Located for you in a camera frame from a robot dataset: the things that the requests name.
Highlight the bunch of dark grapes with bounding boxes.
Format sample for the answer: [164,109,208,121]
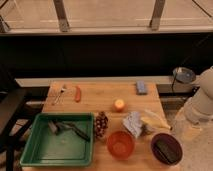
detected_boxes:
[94,111,108,138]

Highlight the dark purple bowl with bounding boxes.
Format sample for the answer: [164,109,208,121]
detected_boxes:
[151,133,183,165]

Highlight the black object in purple bowl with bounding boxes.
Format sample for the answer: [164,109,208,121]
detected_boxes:
[155,141,177,163]

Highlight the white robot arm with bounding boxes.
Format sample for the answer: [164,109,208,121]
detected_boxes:
[183,67,213,125]

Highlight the dark chair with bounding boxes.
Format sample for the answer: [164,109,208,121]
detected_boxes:
[0,67,26,171]

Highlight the crumpled grey cloth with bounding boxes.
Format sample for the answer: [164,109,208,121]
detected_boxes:
[123,111,143,138]

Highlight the red plastic bowl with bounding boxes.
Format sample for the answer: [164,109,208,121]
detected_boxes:
[106,131,135,160]

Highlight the black spatula in tray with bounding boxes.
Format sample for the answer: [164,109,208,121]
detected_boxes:
[48,121,90,141]

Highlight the grey metal dish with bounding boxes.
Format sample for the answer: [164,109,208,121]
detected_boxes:
[173,67,196,84]

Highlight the blue sponge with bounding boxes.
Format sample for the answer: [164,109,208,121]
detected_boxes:
[136,81,147,95]

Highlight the yellow banana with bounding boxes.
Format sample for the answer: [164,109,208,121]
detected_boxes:
[141,109,172,130]

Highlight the green plastic tray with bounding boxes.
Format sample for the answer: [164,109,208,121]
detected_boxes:
[20,113,94,167]

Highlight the orange apple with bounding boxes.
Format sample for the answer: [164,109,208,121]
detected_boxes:
[114,99,125,112]

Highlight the silver fork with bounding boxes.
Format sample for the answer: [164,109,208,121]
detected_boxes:
[52,84,67,105]

